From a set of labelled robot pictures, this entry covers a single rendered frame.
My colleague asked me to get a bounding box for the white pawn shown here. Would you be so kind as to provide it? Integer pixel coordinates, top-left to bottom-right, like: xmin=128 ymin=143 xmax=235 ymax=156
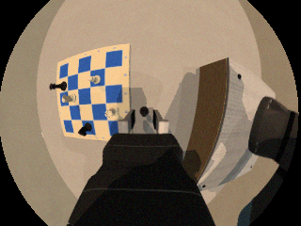
xmin=88 ymin=75 xmax=101 ymax=84

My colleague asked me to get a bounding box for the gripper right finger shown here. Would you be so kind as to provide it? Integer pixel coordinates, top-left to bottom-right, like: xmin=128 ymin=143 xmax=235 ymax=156
xmin=152 ymin=109 xmax=169 ymax=134

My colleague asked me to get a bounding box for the white rook chess piece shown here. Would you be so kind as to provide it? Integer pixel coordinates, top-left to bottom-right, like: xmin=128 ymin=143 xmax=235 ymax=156
xmin=105 ymin=105 xmax=119 ymax=119

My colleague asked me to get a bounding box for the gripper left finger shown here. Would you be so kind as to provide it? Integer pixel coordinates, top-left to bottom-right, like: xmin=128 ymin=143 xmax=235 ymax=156
xmin=118 ymin=109 xmax=135 ymax=134

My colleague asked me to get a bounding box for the blue and cream chessboard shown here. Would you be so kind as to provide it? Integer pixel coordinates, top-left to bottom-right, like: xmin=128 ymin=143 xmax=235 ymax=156
xmin=56 ymin=43 xmax=130 ymax=141

